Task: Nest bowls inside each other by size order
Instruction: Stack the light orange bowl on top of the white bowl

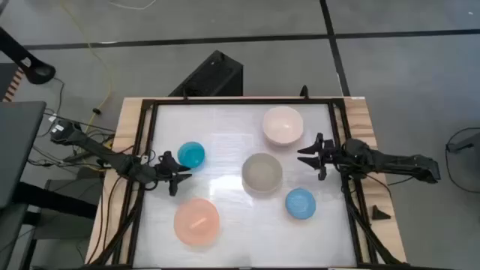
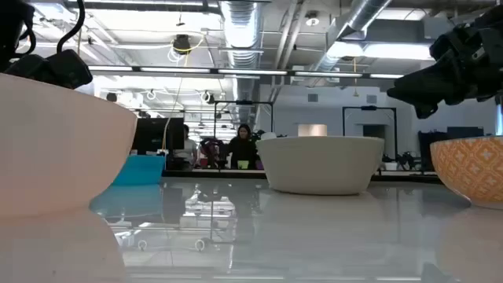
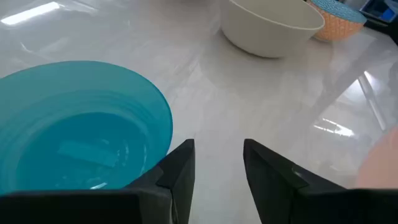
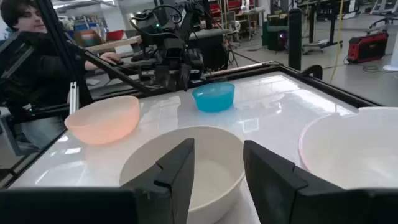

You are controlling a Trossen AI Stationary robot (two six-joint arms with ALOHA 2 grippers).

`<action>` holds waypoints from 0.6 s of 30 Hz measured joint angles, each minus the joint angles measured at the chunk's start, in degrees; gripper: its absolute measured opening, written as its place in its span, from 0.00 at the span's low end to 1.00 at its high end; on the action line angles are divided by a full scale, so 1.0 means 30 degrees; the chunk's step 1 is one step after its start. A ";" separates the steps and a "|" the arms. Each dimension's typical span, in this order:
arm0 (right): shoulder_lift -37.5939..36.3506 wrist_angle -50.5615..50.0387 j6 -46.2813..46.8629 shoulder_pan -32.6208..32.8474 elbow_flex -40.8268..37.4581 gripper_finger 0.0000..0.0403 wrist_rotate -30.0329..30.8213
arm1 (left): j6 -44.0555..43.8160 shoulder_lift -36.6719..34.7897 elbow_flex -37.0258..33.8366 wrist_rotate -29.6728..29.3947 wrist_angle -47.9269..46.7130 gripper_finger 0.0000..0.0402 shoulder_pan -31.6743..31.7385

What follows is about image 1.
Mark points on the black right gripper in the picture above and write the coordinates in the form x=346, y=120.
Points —
x=330, y=155

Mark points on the black furniture base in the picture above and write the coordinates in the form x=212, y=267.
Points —
x=52, y=200

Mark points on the white table mat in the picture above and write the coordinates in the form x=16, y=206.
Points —
x=243, y=232

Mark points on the black frame clip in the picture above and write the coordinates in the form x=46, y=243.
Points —
x=304, y=92

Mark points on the orange bowl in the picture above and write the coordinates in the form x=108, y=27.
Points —
x=196, y=222

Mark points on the pale pink bowl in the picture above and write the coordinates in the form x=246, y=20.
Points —
x=282, y=125

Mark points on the grey desk top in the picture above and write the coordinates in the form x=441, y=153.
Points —
x=17, y=146

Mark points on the blue bowl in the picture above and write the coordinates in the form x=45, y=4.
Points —
x=300, y=203

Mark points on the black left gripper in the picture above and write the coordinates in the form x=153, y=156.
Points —
x=168, y=168

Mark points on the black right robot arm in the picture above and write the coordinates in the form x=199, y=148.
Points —
x=390, y=161

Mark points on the wooden slatted panel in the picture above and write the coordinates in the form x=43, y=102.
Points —
x=13, y=86

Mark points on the black triangular bracket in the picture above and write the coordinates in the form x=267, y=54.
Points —
x=379, y=214

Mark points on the small teal bowl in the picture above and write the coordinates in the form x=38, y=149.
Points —
x=191, y=154

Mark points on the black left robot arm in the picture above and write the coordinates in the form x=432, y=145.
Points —
x=97, y=150

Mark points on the black perforated box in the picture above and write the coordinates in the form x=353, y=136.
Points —
x=212, y=77

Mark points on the black metal table frame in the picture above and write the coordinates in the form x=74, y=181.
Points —
x=147, y=150

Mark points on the grey bowl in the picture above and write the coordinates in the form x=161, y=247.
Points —
x=261, y=172

